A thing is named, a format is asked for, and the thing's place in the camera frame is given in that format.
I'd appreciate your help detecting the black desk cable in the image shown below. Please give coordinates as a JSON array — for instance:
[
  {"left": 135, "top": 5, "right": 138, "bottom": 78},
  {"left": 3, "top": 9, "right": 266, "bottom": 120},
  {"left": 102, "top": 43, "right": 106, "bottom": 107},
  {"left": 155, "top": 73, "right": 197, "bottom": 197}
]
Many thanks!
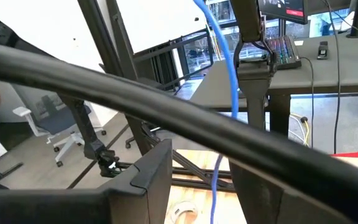
[
  {"left": 300, "top": 55, "right": 315, "bottom": 149},
  {"left": 321, "top": 0, "right": 342, "bottom": 156}
]

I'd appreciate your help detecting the black computer monitor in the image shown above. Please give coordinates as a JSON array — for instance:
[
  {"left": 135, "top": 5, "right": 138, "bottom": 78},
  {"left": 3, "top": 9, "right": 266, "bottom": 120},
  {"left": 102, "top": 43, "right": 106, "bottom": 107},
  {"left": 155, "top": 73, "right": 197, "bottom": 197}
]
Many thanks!
[{"left": 257, "top": 0, "right": 309, "bottom": 26}]

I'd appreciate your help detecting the small black desk device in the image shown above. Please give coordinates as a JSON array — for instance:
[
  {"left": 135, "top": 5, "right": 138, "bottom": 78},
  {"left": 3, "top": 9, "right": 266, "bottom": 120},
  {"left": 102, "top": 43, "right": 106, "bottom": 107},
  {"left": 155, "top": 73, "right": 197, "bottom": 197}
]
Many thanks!
[{"left": 317, "top": 40, "right": 329, "bottom": 60}]

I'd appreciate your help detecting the blue cord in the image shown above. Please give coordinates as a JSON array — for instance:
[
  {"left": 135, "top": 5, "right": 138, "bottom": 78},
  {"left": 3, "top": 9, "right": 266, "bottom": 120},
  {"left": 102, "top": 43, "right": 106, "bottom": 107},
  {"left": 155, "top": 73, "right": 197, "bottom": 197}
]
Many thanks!
[{"left": 193, "top": 0, "right": 241, "bottom": 224}]

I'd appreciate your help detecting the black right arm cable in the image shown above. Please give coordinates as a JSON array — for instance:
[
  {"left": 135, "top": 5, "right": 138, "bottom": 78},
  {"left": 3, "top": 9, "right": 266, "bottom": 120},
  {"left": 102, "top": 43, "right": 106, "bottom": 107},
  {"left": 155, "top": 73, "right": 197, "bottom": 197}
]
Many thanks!
[{"left": 0, "top": 40, "right": 358, "bottom": 224}]

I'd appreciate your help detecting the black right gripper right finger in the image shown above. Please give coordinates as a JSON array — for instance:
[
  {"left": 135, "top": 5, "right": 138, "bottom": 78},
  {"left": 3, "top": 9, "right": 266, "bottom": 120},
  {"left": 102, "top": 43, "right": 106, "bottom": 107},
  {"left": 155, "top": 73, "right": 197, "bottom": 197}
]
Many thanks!
[{"left": 228, "top": 160, "right": 358, "bottom": 224}]

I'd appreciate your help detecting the black metal rack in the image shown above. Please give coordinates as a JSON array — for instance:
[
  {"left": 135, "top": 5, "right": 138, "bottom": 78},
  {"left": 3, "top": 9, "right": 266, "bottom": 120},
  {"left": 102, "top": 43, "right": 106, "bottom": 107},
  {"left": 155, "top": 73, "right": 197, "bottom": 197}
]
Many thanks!
[{"left": 132, "top": 28, "right": 214, "bottom": 91}]

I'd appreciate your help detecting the black rig frame post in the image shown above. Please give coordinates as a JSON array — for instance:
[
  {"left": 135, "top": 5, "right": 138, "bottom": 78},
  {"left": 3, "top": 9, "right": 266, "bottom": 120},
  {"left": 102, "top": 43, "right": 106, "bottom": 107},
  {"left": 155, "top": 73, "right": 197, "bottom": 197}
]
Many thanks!
[{"left": 78, "top": 0, "right": 155, "bottom": 156}]

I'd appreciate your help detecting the white blue office chair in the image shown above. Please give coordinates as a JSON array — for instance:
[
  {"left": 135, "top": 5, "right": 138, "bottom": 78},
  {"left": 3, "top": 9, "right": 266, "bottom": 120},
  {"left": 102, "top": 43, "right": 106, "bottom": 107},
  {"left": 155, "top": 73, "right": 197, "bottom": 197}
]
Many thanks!
[{"left": 12, "top": 95, "right": 108, "bottom": 168}]

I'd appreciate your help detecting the black keyboard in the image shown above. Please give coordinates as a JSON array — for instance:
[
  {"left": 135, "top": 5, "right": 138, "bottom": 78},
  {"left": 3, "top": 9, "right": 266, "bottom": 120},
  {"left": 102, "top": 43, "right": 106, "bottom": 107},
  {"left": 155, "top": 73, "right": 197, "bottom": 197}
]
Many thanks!
[{"left": 266, "top": 35, "right": 303, "bottom": 71}]

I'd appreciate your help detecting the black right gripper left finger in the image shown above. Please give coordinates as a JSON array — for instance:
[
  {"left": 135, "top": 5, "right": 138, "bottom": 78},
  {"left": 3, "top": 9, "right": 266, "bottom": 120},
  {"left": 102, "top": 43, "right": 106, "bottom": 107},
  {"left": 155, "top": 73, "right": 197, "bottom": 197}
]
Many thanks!
[{"left": 0, "top": 139, "right": 173, "bottom": 224}]

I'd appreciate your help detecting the red plastic part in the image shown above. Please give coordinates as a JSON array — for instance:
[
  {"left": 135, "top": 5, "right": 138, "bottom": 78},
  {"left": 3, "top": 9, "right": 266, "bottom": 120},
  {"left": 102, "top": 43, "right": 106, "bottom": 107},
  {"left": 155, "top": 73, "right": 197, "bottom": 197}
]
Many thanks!
[{"left": 331, "top": 151, "right": 358, "bottom": 159}]

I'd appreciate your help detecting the yellow extension cable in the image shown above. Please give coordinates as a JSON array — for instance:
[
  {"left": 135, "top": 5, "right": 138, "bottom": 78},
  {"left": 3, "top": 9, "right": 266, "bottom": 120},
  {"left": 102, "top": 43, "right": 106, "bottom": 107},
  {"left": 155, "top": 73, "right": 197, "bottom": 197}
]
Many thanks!
[{"left": 289, "top": 112, "right": 311, "bottom": 147}]

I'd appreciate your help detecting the grey desk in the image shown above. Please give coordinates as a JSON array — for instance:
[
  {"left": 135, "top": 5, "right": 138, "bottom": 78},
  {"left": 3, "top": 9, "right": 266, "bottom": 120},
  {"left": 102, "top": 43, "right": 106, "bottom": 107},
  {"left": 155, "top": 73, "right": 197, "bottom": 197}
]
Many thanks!
[{"left": 191, "top": 32, "right": 358, "bottom": 138}]

